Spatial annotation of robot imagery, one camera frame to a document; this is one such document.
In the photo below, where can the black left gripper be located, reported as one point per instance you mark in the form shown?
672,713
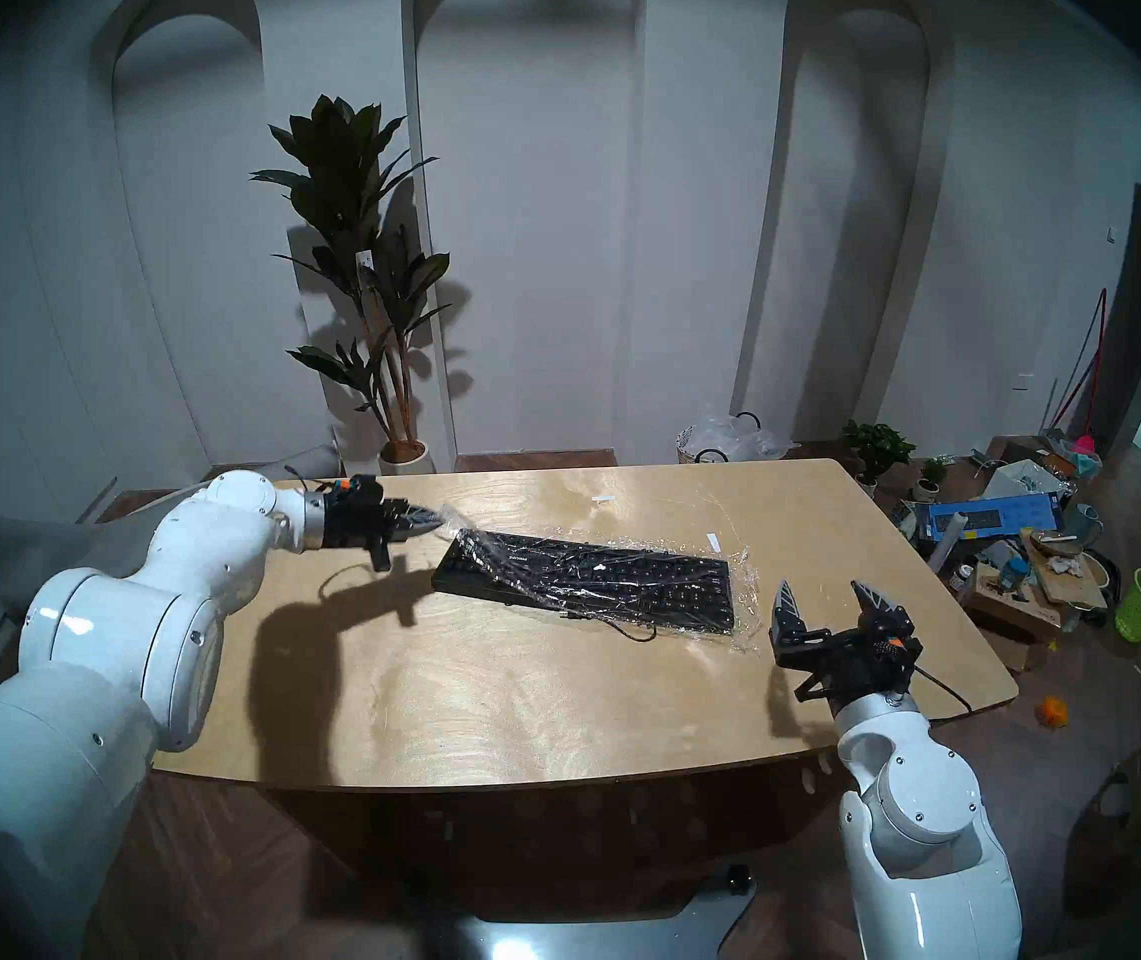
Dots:
360,516

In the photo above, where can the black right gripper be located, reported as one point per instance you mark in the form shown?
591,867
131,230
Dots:
850,660

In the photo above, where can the clear plastic wrapping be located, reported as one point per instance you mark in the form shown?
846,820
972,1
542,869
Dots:
748,578

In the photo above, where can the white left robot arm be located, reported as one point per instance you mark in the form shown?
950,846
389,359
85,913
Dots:
80,668

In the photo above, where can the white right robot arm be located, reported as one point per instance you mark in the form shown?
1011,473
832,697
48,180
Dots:
920,798

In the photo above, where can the blue keyboard box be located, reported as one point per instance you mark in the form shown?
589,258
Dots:
990,516

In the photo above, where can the black computer keyboard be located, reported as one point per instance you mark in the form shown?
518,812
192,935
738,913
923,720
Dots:
610,583

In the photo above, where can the white round plant pot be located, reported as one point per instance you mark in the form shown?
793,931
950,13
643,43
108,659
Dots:
405,460

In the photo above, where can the white paper roll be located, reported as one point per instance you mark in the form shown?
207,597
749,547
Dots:
942,548

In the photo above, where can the small bushy potted plant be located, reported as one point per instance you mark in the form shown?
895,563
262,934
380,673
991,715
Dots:
875,446

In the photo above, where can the tiny potted plant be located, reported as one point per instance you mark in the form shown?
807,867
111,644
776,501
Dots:
930,471

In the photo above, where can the brown cardboard box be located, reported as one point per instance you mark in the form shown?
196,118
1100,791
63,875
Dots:
1015,613

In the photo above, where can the small blue jar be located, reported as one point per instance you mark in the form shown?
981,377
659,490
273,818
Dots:
1013,571

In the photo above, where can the basket with plastic bags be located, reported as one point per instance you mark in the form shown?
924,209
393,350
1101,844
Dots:
730,436

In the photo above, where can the white box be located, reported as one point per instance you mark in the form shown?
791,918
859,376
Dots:
1020,480

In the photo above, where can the wooden board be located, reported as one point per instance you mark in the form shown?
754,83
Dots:
1065,578

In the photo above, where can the orange ball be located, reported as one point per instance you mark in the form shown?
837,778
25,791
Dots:
1052,712

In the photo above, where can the teal mug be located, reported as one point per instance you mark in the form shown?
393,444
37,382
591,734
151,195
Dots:
1085,523

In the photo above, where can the tall dark green plant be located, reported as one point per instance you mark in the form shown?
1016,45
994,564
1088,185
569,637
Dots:
340,158

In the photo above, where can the dark door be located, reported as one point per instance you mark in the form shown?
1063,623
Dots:
1135,308

